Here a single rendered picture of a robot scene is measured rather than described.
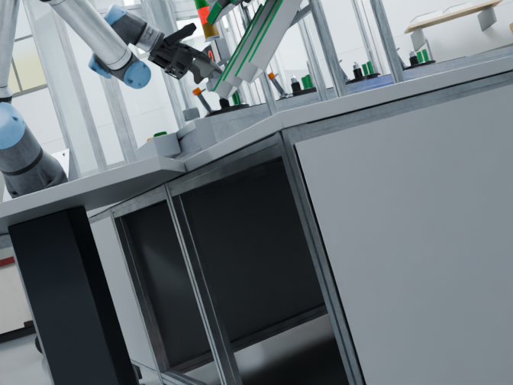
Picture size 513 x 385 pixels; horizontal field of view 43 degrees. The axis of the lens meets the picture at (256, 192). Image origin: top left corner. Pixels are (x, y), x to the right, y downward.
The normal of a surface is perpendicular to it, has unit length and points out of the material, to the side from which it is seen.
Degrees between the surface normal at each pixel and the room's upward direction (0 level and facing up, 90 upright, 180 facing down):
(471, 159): 90
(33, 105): 90
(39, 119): 90
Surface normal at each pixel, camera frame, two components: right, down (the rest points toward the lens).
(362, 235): 0.42, -0.12
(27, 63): -0.03, 0.01
